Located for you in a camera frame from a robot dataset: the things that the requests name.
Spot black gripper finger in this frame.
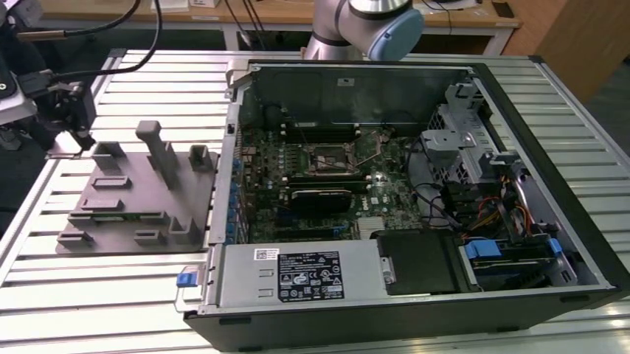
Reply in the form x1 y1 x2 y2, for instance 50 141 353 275
67 91 99 153

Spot CPU socket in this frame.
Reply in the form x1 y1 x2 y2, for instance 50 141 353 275
306 143 361 176

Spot grey parts rack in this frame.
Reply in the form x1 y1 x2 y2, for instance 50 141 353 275
55 119 222 256

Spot wooden desk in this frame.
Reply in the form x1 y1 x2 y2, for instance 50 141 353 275
0 0 524 56

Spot green RAM stick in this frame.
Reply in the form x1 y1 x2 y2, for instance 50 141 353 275
90 212 165 224

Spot white paper box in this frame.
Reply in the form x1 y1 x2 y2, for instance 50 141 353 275
150 0 191 14

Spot silver power supply unit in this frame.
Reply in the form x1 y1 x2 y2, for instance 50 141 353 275
210 241 398 310

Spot black expansion slot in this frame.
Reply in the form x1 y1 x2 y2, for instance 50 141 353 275
273 227 334 239

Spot green motherboard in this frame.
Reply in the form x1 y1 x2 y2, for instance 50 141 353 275
235 123 462 245

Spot silver chipset heat sink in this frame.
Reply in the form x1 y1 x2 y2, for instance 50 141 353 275
358 217 390 234

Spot metal drive cage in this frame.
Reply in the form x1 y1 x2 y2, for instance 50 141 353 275
421 83 504 185

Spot black plastic shroud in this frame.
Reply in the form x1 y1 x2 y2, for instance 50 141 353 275
369 228 470 296

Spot black PC case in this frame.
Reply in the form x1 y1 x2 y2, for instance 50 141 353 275
175 58 630 353

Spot hard disk in blue carrier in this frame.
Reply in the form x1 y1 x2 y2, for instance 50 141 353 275
460 237 553 292

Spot wooden cabinet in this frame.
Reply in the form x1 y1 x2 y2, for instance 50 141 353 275
501 0 630 103

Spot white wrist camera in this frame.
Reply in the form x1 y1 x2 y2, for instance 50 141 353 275
0 55 40 126

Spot black camera cable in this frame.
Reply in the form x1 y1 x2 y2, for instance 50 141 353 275
18 0 163 100

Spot black cable copper plug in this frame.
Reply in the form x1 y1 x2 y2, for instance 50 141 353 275
16 0 163 41

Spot coloured power wires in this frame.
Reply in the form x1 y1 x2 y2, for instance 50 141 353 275
462 176 536 239

